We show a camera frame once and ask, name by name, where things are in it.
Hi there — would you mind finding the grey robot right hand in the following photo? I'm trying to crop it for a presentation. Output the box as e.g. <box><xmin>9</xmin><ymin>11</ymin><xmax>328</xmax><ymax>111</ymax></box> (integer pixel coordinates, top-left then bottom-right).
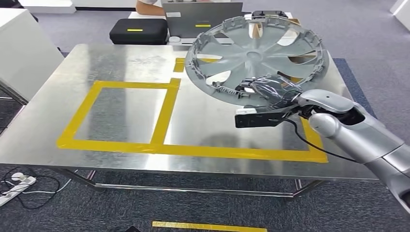
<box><xmin>235</xmin><ymin>75</ymin><xmax>303</xmax><ymax>110</ymax></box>

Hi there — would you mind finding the silver wheel hubcap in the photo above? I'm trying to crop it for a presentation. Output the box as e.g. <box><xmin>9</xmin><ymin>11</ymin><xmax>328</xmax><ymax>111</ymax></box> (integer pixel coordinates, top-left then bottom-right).
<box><xmin>185</xmin><ymin>16</ymin><xmax>330</xmax><ymax>108</ymax></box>

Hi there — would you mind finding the steel workbench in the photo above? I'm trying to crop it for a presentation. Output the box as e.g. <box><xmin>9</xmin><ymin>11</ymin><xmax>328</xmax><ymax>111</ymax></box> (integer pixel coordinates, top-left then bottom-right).
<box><xmin>0</xmin><ymin>43</ymin><xmax>380</xmax><ymax>199</ymax></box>

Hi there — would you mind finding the grey laptop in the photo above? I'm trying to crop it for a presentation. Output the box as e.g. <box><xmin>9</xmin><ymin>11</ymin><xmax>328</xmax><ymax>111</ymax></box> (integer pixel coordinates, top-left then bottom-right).
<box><xmin>161</xmin><ymin>1</ymin><xmax>244</xmax><ymax>39</ymax></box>

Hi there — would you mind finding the black carry case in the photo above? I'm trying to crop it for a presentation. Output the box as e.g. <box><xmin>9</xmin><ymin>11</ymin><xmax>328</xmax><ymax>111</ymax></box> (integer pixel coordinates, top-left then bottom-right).
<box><xmin>109</xmin><ymin>18</ymin><xmax>169</xmax><ymax>45</ymax></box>

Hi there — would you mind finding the person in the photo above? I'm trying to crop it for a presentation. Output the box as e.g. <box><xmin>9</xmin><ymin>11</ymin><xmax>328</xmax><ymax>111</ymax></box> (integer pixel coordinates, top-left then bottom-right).
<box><xmin>136</xmin><ymin>0</ymin><xmax>165</xmax><ymax>16</ymax></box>

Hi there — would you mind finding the large white box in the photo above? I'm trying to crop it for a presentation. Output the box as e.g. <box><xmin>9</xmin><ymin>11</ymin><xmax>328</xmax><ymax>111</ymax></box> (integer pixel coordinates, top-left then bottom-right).
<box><xmin>0</xmin><ymin>8</ymin><xmax>65</xmax><ymax>103</ymax></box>

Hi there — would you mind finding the white power strip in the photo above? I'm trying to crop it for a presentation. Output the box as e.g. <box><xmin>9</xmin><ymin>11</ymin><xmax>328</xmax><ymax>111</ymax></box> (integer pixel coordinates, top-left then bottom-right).
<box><xmin>0</xmin><ymin>175</ymin><xmax>37</xmax><ymax>207</ymax></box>

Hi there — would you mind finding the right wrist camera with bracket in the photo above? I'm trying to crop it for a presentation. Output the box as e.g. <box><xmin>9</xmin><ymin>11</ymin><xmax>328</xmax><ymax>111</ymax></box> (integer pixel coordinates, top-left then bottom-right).
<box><xmin>234</xmin><ymin>107</ymin><xmax>300</xmax><ymax>129</ymax></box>

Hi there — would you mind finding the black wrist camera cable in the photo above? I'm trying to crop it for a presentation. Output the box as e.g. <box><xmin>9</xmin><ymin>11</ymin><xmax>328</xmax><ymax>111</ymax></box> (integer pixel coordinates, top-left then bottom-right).
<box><xmin>281</xmin><ymin>117</ymin><xmax>359</xmax><ymax>164</ymax></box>

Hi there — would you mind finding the white floor cable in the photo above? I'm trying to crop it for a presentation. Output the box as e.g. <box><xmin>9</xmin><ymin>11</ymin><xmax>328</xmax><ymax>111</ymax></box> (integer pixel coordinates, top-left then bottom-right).
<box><xmin>30</xmin><ymin>178</ymin><xmax>73</xmax><ymax>194</ymax></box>

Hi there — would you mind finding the black floor cable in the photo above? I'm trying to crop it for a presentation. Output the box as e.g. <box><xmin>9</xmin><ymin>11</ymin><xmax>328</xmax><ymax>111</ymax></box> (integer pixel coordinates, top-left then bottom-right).
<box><xmin>0</xmin><ymin>166</ymin><xmax>61</xmax><ymax>210</ymax></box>

